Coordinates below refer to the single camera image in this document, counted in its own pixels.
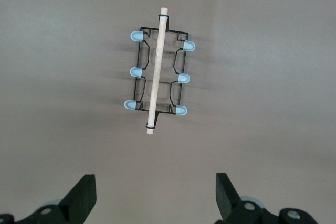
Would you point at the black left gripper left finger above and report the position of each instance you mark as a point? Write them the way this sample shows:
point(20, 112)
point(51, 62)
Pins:
point(78, 203)

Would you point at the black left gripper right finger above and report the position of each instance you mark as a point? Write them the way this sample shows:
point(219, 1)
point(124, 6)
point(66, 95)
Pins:
point(231, 203)

